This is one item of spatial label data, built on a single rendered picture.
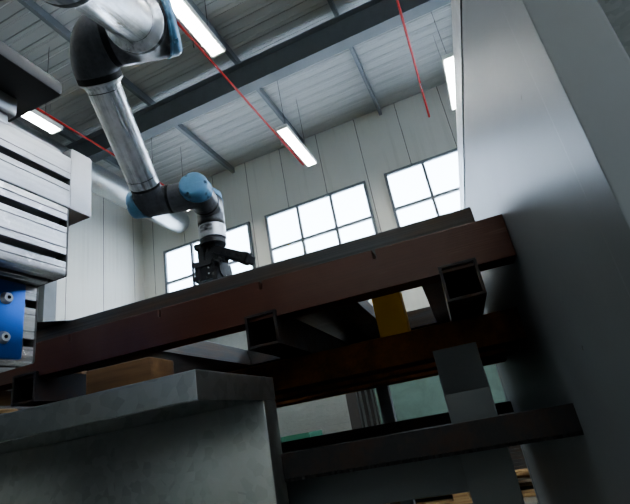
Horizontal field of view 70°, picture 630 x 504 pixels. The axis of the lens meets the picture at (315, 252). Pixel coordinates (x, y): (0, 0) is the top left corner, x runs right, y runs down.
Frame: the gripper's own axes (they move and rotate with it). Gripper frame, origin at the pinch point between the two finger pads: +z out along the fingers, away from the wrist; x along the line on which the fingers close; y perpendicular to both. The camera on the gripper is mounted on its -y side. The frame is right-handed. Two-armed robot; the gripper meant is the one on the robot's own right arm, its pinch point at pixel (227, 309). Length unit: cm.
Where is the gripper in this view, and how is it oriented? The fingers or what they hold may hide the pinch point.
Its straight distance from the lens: 119.3
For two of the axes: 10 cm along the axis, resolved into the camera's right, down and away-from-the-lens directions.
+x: -3.1, -3.0, -9.0
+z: 1.7, 9.2, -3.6
